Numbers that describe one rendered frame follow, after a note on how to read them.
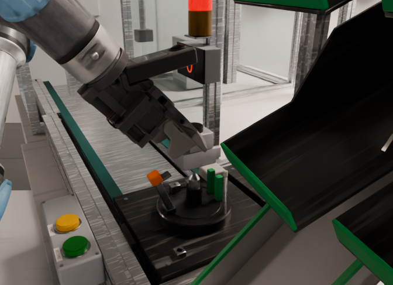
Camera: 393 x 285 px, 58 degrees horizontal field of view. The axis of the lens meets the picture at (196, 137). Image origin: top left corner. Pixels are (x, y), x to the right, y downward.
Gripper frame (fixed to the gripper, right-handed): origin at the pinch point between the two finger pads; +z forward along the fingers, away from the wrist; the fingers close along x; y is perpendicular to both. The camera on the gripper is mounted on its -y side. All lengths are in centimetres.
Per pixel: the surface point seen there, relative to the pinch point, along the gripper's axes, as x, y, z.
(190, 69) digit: -18.6, -11.3, 0.3
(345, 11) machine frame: -61, -89, 59
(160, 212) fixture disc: -0.2, 14.0, 5.2
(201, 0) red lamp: -16.7, -21.6, -9.2
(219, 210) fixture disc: 4.2, 6.9, 11.5
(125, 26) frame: -75, -17, 1
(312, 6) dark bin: 31.9, -7.7, -23.5
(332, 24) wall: -197, -187, 176
